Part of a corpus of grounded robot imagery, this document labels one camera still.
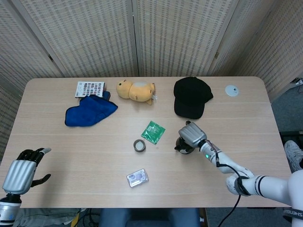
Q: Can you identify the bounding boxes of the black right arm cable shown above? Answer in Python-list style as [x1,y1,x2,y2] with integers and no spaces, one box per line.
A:
[214,151,251,227]

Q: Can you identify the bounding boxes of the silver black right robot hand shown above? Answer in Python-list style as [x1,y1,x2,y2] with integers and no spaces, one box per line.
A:
[178,121,207,148]

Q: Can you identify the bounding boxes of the woven folding screen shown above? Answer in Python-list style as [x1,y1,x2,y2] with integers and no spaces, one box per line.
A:
[0,0,303,161]

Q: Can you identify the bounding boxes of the black teapot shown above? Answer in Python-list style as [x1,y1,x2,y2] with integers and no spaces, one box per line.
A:
[174,136,197,155]

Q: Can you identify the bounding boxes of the yellow plush bear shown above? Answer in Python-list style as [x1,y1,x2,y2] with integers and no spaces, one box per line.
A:
[116,79,159,105]

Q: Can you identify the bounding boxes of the round grey grommet cover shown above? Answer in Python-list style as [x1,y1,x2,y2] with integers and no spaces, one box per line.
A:
[224,85,240,97]

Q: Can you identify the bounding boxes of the small metal cup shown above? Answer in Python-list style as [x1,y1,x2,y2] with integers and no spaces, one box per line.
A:
[133,139,146,153]

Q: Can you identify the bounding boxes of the black equipment case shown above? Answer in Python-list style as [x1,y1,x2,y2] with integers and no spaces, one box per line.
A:
[279,131,303,142]

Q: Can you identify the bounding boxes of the green foil sachet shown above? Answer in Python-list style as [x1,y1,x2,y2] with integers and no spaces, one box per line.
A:
[141,120,166,146]

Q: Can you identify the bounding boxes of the grey fabric bag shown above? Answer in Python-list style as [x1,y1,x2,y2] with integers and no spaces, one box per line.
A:
[16,208,82,227]

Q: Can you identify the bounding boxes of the blue padded seat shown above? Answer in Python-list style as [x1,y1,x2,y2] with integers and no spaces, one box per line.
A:
[98,208,202,227]

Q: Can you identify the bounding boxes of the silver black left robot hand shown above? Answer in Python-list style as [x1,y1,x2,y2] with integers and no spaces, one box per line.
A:
[2,148,52,194]

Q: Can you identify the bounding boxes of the black baseball cap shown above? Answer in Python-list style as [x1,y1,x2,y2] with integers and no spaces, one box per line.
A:
[173,76,214,120]

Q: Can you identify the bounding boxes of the clear plastic floss box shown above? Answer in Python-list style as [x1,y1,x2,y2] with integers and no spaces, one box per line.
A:
[126,168,150,189]

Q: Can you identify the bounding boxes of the blue cloth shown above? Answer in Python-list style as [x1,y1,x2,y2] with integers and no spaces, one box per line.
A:
[64,95,118,127]

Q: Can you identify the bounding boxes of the black floor cables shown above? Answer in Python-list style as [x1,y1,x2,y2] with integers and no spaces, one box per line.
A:
[79,208,101,227]

